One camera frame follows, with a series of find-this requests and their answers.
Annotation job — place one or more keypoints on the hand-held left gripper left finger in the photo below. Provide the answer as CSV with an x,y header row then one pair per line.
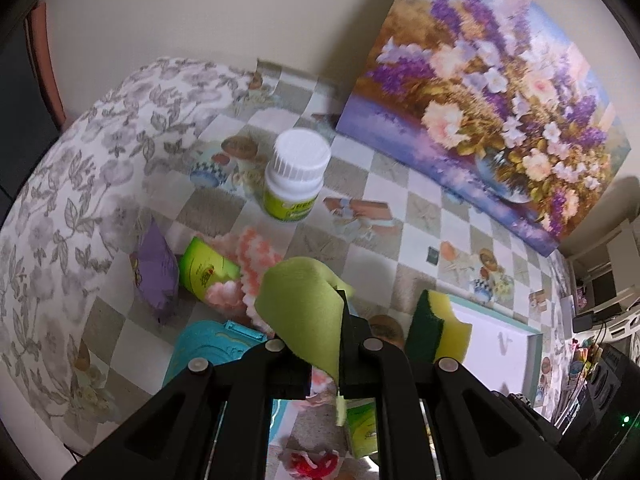
x,y
250,375

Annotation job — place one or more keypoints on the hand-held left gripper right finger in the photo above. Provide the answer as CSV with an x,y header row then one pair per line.
x,y
357,360

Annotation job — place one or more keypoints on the pink printed cloth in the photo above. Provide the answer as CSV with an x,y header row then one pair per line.
x,y
320,387

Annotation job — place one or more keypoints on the green cloth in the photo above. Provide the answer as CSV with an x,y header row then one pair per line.
x,y
295,300

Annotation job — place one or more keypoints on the yellow and green sponge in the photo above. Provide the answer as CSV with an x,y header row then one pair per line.
x,y
445,320

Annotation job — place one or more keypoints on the green tissue packet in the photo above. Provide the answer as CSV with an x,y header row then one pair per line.
x,y
205,272
362,427

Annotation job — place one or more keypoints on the pink and white frilly cloth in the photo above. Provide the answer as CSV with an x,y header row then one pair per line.
x,y
255,255

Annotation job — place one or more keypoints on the white tray with teal rim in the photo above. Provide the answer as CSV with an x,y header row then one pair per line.
x,y
495,355

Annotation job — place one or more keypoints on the teal plastic toy house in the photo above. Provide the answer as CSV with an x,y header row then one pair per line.
x,y
210,342

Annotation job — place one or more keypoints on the red and white cloth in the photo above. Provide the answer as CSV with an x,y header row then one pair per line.
x,y
312,465

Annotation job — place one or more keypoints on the checkered printed tablecloth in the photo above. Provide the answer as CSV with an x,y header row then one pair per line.
x,y
380,250

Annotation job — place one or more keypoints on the small black square chip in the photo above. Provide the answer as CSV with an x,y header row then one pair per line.
x,y
432,255

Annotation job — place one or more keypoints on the purple snack packet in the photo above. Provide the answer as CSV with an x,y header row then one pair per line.
x,y
157,275

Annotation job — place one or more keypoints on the white pill bottle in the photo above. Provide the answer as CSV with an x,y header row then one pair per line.
x,y
295,170

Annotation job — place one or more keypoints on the grey leaf print tablecloth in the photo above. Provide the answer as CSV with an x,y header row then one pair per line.
x,y
75,200

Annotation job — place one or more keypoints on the black speaker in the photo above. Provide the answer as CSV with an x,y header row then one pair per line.
x,y
610,400

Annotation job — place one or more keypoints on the white shelf unit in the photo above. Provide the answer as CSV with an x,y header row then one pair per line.
x,y
617,260

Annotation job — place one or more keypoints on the floral canvas painting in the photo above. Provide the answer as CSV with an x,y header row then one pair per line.
x,y
490,110

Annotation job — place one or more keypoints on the brown wooden frame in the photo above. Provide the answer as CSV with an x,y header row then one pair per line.
x,y
45,70

